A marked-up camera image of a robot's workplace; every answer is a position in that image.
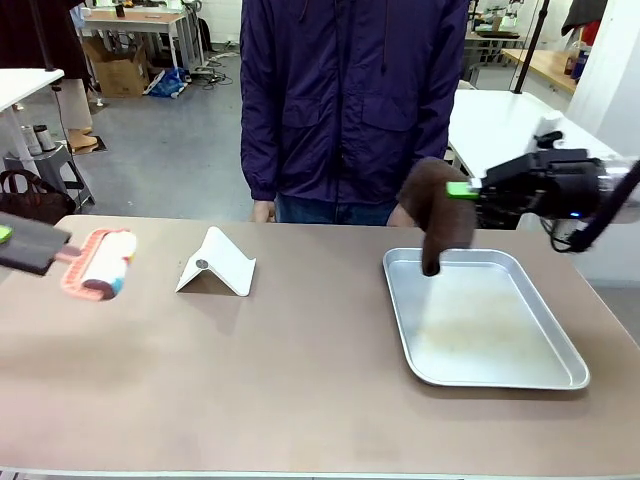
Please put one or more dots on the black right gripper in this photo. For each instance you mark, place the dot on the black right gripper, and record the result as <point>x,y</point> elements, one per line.
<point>560,185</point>

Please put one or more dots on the brown cloth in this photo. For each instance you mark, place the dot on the brown cloth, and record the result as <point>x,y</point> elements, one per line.
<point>445,225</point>

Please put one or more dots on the person's left hand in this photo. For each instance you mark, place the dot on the person's left hand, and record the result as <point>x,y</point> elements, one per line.
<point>400,217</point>

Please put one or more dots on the person's right hand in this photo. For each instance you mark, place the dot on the person's right hand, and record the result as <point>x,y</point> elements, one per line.
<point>262,212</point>

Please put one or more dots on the dark brown handbag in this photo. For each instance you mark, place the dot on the dark brown handbag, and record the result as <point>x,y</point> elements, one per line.
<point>35,200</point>

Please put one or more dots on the grey metal stool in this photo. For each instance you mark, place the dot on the grey metal stool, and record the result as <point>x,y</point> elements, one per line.
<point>50,165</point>

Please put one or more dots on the light wooden workbench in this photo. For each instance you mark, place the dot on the light wooden workbench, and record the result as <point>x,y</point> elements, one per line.
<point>542,65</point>

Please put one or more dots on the black tripod pole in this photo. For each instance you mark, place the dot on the black tripod pole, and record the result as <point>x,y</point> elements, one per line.
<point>530,45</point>

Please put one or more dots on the silver metal tray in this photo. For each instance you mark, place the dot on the silver metal tray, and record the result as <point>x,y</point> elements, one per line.
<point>490,340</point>

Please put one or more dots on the white side table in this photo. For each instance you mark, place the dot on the white side table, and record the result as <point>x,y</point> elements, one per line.
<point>20,82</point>

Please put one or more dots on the person in purple jacket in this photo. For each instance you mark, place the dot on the person in purple jacket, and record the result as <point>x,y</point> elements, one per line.
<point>345,100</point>

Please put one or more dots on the cardboard box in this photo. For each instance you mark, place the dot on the cardboard box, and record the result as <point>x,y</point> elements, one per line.
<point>120,67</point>

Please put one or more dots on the bystander in dark coat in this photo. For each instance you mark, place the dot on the bystander in dark coat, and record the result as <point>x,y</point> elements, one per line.
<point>30,30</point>

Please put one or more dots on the white folded roller stand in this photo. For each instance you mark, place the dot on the white folded roller stand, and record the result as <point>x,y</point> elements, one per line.
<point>220,265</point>

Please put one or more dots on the blue plastic bag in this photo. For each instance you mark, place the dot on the blue plastic bag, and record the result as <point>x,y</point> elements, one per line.
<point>167,82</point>

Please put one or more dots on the wooden top background table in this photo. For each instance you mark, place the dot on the wooden top background table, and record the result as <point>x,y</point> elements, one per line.
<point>135,19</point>

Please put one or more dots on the white power strip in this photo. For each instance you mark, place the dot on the white power strip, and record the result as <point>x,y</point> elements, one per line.
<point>220,57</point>

